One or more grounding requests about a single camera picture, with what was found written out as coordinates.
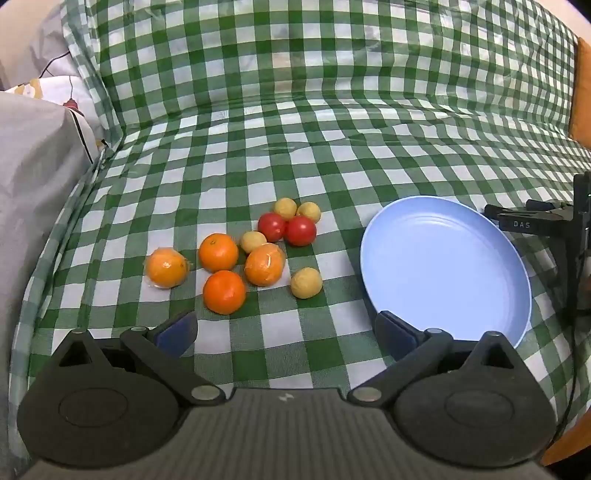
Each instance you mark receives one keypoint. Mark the orange cushion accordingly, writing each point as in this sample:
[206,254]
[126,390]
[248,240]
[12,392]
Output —
[582,92]

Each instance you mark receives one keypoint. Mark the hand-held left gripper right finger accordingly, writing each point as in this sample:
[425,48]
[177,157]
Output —
[393,336]

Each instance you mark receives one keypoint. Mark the red tomato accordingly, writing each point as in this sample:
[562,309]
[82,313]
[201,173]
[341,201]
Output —
[300,230]
[270,227]

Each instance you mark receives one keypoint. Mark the plastic-wrapped orange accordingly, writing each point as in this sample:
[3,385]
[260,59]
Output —
[167,267]
[264,264]

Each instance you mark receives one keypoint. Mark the white floral bedding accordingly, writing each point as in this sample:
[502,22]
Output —
[55,85]

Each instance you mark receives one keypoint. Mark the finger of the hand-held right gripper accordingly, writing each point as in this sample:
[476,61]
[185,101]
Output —
[521,221]

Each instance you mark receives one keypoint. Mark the grey cloth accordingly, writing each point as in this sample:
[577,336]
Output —
[37,184]

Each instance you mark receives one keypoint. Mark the light blue plate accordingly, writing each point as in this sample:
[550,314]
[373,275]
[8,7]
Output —
[443,267]

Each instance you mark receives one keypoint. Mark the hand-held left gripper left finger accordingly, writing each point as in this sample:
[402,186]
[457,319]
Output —
[178,331]

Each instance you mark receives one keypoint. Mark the small yellow round fruit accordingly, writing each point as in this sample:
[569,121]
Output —
[309,211]
[306,283]
[285,207]
[252,241]

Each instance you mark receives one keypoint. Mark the green white checked tablecloth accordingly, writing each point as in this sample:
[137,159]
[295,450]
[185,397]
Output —
[323,115]

